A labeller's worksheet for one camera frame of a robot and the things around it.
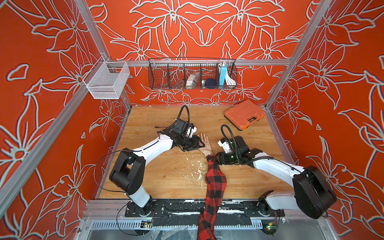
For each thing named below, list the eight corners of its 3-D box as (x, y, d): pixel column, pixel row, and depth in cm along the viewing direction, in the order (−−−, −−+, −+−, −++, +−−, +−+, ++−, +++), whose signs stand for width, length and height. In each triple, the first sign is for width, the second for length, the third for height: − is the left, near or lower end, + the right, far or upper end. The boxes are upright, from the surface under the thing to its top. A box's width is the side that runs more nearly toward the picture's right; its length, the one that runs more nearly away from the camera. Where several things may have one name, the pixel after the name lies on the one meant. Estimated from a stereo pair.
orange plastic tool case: (240, 132, 105) (242, 128, 101) (223, 116, 115) (224, 112, 110) (264, 116, 114) (267, 112, 110) (246, 103, 124) (248, 98, 120)
